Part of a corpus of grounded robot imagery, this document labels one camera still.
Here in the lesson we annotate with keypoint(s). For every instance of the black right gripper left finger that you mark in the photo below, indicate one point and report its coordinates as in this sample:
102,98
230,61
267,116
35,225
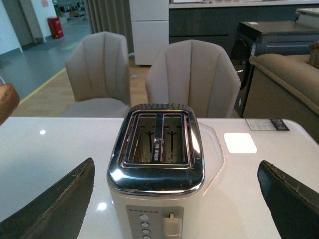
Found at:
57,213

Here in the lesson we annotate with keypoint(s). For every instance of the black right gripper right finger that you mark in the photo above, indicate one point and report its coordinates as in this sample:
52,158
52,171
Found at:
294,206

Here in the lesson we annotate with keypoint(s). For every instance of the bread slice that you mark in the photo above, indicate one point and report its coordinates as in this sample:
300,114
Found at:
9,100

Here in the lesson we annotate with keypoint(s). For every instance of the black label sticker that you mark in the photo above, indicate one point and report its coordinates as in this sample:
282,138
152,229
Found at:
267,124

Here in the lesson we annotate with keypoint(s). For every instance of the white chrome toaster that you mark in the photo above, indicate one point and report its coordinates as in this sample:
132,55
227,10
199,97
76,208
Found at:
156,173

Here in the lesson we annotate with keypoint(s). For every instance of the beige sofa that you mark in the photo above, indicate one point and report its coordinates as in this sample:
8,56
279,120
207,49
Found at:
286,87

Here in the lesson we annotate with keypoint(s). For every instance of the beige chair left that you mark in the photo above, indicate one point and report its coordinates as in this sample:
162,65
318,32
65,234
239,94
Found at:
99,73

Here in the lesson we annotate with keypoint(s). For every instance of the beige chair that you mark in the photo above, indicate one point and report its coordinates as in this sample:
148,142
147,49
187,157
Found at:
197,74
99,73

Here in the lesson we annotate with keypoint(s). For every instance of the beige chair right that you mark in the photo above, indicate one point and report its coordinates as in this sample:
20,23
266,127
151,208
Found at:
197,74

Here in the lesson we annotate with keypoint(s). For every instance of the black washing machine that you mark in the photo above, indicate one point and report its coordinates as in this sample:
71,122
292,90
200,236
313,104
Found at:
266,37

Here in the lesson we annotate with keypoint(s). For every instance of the red box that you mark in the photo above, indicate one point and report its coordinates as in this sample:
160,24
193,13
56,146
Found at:
55,27

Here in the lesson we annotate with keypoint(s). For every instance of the dark grey kitchen counter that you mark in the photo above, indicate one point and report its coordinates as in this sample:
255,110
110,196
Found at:
216,21

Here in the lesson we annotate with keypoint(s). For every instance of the beige curtain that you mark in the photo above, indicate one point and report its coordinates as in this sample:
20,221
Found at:
111,16

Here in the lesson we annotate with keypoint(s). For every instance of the white cabinet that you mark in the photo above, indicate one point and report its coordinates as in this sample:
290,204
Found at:
150,28

